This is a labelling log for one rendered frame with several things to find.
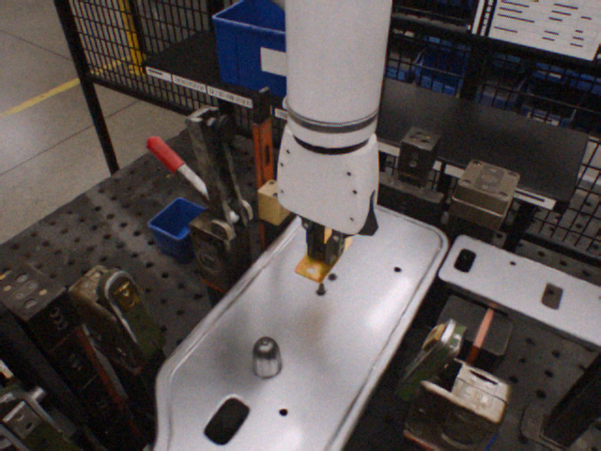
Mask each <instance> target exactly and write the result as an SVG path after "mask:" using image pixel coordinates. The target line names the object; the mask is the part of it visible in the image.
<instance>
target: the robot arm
mask: <svg viewBox="0 0 601 451"><path fill-rule="evenodd" d="M270 1H271V2H272V3H274V4H275V5H277V6H278V7H279V8H281V9H282V10H283V11H284V12H285V49H286V96H285V98H284V102H283V107H284V109H286V110H287V123H286V125H285V131H284V135H283V140H282V145H281V149H280V157H279V166H278V198H279V201H280V203H281V204H282V205H283V206H284V207H285V208H286V209H288V210H291V211H293V212H295V213H296V215H298V216H299V217H300V219H301V226H302V227H303V228H304V229H306V240H305V242H306V243H307V256H309V257H313V256H314V255H315V249H316V248H317V247H318V246H319V245H320V243H322V242H325V227H326V226H328V227H330V228H331V235H330V237H329V238H328V239H327V241H326V257H325V258H326V259H325V262H326V264H328V265H331V264H332V263H333V261H334V260H335V259H336V258H339V257H341V256H342V254H343V253H344V251H345V248H346V239H347V238H350V237H353V236H355V234H359V236H368V237H373V236H374V234H375V233H376V231H377V230H378V222H377V218H376V215H375V211H374V209H375V207H376V204H377V198H378V143H377V137H376V135H375V134H374V132H375V131H376V128H377V123H378V108H379V102H380V94H381V86H382V79H383V71H384V65H385V57H386V50H387V42H388V35H389V30H388V28H390V27H389V20H390V13H391V6H392V0H270Z"/></svg>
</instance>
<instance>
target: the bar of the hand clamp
mask: <svg viewBox="0 0 601 451"><path fill-rule="evenodd" d="M185 124H186V125H187V127H188V131H189V134H190V137H191V139H192V143H193V149H194V152H195V155H196V159H197V161H198V164H199V167H200V172H201V175H202V178H203V181H204V184H205V187H206V190H207V194H208V196H209V200H210V203H211V206H212V208H213V212H214V216H215V219H220V220H222V221H224V222H226V223H227V224H228V225H229V227H230V229H231V236H233V239H235V238H236V233H235V229H234V227H233V226H232V223H231V220H230V216H229V211H228V208H227V205H228V207H229V208H230V209H231V210H233V211H236V212H237V213H238V214H239V220H238V222H237V225H240V226H247V225H248V222H247V218H246V213H245V209H244V207H243V203H242V199H241V195H240V190H239V184H238V180H237V176H236V171H235V168H234V165H233V161H232V157H231V153H230V149H228V145H227V141H230V140H232V139H233V138H234V136H235V135H236V132H237V122H236V120H235V118H234V117H232V116H229V115H222V116H221V115H220V111H219V108H217V107H212V106H209V105H204V106H203V107H201V108H200V109H198V110H196V111H195V112H193V113H192V114H190V115H189V116H188V117H187V118H186V119H185ZM233 239H231V240H233Z"/></svg>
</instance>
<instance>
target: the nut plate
mask: <svg viewBox="0 0 601 451"><path fill-rule="evenodd" d="M330 235H331V229H330V228H328V229H326V230H325V242H322V243H320V245H319V246H318V247H317V248H316V249H315V255H314V256H313V257H309V256H307V253H306V254H305V256H304V257H303V259H302V260H301V261H300V263H299V264H298V265H296V266H295V268H294V272H295V273H297V274H300V276H302V277H304V278H306V279H308V280H310V281H312V282H314V283H317V284H321V283H323V282H324V280H325V279H326V278H327V275H328V274H329V273H330V271H331V270H332V268H333V267H334V266H335V264H336V263H337V262H338V260H339V259H341V258H342V257H339V258H336V259H335V260H334V261H333V263H332V264H331V265H328V264H326V262H325V259H326V258H325V257H326V241H327V239H328V238H329V237H330ZM351 243H352V239H351V238H347V239H346V248H345V251H346V250H347V248H348V247H349V246H350V244H351ZM345 251H344V253H345ZM344 253H343V254H344ZM342 256H343V255H342ZM308 269H315V270H316V271H315V272H312V273H310V272H308Z"/></svg>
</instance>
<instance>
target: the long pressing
mask: <svg viewBox="0 0 601 451"><path fill-rule="evenodd" d="M374 211H375V215H376V218H377V222H378V230H377V231H376V233H375V234H374V236H373V237H368V236H359V234H355V236H353V237H350V238H351V239H352V243H351V244H350V246H349V247H348V248H347V250H346V251H345V253H344V254H343V256H342V258H341V259H339V260H338V262H337V263H336V264H335V266H334V267H333V268H332V270H331V271H330V273H331V272H334V274H335V275H336V279H335V280H333V281H331V280H329V278H328V275H329V274H330V273H329V274H328V275H327V278H326V279H325V280H324V282H323V283H324V285H325V290H326V293H325V294H324V295H319V294H317V293H316V291H317V289H318V288H319V284H317V283H314V282H312V281H310V280H308V279H306V278H304V277H302V276H301V275H300V274H297V273H295V272H294V268H295V266H296V265H298V264H299V263H300V261H301V260H302V259H303V257H304V256H305V254H306V253H307V243H306V242H305V240H306V229H304V228H303V227H302V226H301V218H300V217H299V216H296V217H295V218H294V219H293V220H292V222H291V223H290V224H289V225H288V226H287V227H286V228H285V229H284V230H283V232H282V233H281V234H280V236H279V237H278V238H277V239H275V240H274V241H273V242H272V243H271V245H270V246H269V247H268V248H267V249H266V250H265V251H264V252H263V253H262V255H261V257H260V258H259V259H258V260H257V261H256V262H254V263H253V264H252V266H251V267H250V268H249V269H248V270H247V271H246V272H245V273H244V274H243V275H242V276H241V278H240V279H239V280H238V282H237V283H236V284H235V285H234V286H233V287H232V288H231V289H229V290H228V291H227V292H226V293H225V294H224V295H223V297H222V298H221V299H220V301H219V302H218V303H217V304H216V305H215V306H214V307H213V308H212V309H211V311H210V312H209V313H208V314H207V315H206V316H205V317H204V318H203V319H201V321H200V322H199V323H198V324H197V325H196V326H195V327H194V328H193V329H192V332H191V333H190V334H189V335H188V336H187V337H186V338H185V339H184V340H183V341H182V342H181V344H180V345H179V346H178V347H177V348H176V349H175V350H174V351H173V352H172V354H171V355H170V356H169V357H168V358H167V359H166V360H165V361H164V362H163V364H162V365H161V366H160V368H159V370H158V372H157V375H156V377H155V381H154V385H153V394H154V425H155V437H154V443H153V446H152V448H151V451H344V450H345V448H346V446H347V443H348V441H349V439H350V437H351V435H352V433H353V431H354V429H355V427H357V426H358V424H359V423H360V421H361V419H362V416H363V414H364V412H365V411H366V409H367V407H368V405H369V403H370V401H371V399H372V397H373V395H374V394H375V392H376V390H377V388H378V386H379V385H380V383H381V381H382V379H383V378H384V376H385V374H386V372H387V370H388V368H389V366H390V364H391V363H392V361H393V357H394V356H395V354H396V352H397V350H398V348H400V347H401V345H402V343H403V341H404V339H405V337H406V335H407V333H408V330H409V328H410V326H411V324H412V322H413V321H414V319H415V317H416V316H417V314H418V312H419V310H420V308H421V305H423V303H424V300H425V299H426V297H427V295H428V293H429V291H430V289H431V288H432V286H433V283H434V282H435V280H436V278H437V276H438V274H439V269H440V267H441V265H442V263H443V261H444V259H445V258H446V256H447V254H448V252H450V250H451V243H450V240H449V238H447V237H446V235H445V234H444V233H443V232H442V231H441V230H440V229H438V228H436V227H434V226H432V225H429V224H426V223H424V222H421V221H418V220H416V219H412V218H410V217H407V216H405V215H403V214H400V212H397V211H395V210H391V209H388V208H384V207H382V206H380V205H377V204H376V207H375V209H374ZM396 267H398V268H400V269H401V271H400V272H396V271H395V270H394V268H396ZM262 336H269V337H271V338H273V339H275V340H276V341H277V343H278V345H279V347H280V352H281V363H282V367H281V369H280V371H279V372H278V373H277V375H275V376H273V377H268V378H263V377H261V376H259V375H257V374H256V373H255V371H254V360H253V347H254V343H255V342H256V340H257V339H259V338H260V337H262ZM229 399H235V400H237V401H238V402H240V403H242V404H244V405H246V406H247V407H248V409H249V413H248V415H247V416H246V418H245V419H244V421H243V422H242V424H241V425H240V426H239V427H238V428H237V430H236V431H235V432H234V434H233V435H232V437H231V438H230V439H229V441H228V442H227V443H224V444H218V443H215V442H214V441H213V440H211V439H210V438H209V437H208V436H207V435H206V434H205V428H206V426H208V424H209V423H210V422H211V420H212V419H213V418H214V416H215V415H216V414H217V412H218V411H219V410H220V408H221V407H222V406H223V404H224V403H225V402H226V401H227V400H229ZM281 409H287V415H286V416H282V415H281V414H280V410H281Z"/></svg>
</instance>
